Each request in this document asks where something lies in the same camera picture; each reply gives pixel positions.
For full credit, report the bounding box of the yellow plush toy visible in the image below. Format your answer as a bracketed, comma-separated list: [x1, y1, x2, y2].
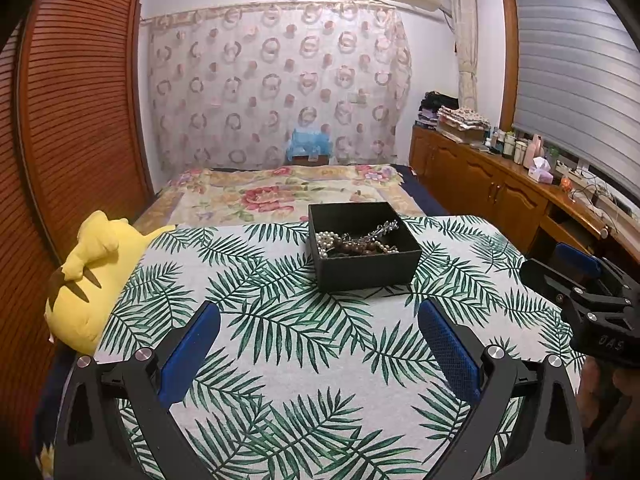
[44, 210, 176, 356]

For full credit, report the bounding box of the green leaf print cloth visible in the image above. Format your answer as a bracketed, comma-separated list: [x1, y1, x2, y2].
[52, 215, 586, 480]

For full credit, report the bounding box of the grey window blind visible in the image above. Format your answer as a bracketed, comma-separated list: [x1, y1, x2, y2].
[512, 0, 640, 171]

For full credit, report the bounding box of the brown bead bracelet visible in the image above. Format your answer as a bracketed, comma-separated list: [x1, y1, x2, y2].
[327, 239, 397, 257]

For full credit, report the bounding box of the navy bed sheet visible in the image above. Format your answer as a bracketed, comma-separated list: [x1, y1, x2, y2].
[399, 162, 451, 218]

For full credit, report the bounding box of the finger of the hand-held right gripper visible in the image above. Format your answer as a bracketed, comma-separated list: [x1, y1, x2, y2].
[520, 258, 633, 323]
[555, 242, 640, 296]

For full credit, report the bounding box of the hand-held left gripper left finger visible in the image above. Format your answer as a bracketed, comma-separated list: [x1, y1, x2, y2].
[52, 301, 222, 480]

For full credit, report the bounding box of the stack of dark clothes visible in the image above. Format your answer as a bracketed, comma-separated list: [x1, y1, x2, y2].
[417, 91, 458, 128]

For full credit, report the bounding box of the tied floral drape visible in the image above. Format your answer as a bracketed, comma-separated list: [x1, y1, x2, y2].
[446, 0, 481, 111]

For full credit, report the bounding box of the person's right hand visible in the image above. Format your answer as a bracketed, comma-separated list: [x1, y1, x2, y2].
[577, 357, 640, 466]

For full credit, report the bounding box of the long wooden cabinet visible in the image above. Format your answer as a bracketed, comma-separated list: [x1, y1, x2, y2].
[409, 125, 640, 273]

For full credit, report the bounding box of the black jewelry box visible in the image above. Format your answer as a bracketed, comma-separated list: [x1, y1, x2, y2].
[307, 201, 423, 293]

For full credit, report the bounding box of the white power strip with cables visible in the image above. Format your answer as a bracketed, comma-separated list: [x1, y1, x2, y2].
[565, 160, 632, 212]

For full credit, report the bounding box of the folded patterned cloth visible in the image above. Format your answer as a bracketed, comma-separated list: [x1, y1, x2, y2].
[437, 106, 492, 134]

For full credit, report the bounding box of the floral bedspread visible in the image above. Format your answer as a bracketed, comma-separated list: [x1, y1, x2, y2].
[132, 164, 426, 236]

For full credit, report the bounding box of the circle pattern curtain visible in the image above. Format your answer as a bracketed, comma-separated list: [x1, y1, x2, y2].
[142, 2, 413, 173]

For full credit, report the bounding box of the white pearl necklace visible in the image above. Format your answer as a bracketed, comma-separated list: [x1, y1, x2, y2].
[315, 230, 400, 259]

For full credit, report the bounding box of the wooden louvered wardrobe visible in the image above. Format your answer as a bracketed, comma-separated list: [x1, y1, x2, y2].
[0, 0, 153, 461]

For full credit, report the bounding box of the pink tissue box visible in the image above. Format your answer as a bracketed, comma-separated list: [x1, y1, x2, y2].
[528, 156, 555, 184]

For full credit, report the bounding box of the row of toiletry bottles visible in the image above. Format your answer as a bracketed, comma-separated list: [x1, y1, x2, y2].
[487, 127, 547, 167]

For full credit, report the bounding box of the blue plastic bag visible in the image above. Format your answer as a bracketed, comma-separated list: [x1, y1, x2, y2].
[286, 127, 333, 158]

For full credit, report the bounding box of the silver chain bracelet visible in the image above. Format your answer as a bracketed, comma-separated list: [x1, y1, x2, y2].
[350, 219, 400, 244]

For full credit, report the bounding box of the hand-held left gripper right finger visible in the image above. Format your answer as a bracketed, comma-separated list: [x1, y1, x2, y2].
[417, 298, 586, 480]

